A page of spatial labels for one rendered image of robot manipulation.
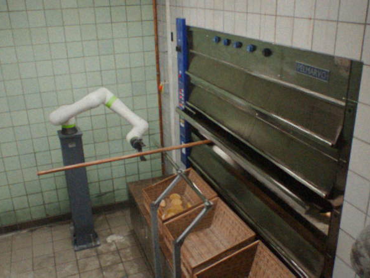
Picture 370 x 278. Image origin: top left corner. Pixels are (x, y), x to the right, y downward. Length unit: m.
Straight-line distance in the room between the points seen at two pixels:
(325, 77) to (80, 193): 2.62
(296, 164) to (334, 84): 0.50
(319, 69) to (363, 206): 0.64
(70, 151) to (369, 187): 2.61
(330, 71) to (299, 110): 0.29
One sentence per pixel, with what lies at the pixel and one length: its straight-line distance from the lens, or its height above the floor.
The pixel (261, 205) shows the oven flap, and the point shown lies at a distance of 2.61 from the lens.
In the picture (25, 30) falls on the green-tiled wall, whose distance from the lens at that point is 3.97.
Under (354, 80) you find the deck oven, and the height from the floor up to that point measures 2.02.
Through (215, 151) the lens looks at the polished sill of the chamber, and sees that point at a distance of 3.08.
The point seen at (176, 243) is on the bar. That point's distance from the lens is 2.43.
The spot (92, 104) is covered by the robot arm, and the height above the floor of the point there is 1.54.
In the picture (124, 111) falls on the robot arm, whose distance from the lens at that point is 3.32.
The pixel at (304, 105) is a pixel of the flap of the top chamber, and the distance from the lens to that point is 2.04.
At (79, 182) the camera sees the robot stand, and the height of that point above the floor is 0.73.
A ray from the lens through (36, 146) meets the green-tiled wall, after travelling 4.22.
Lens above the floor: 2.40
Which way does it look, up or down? 22 degrees down
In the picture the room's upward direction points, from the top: 2 degrees counter-clockwise
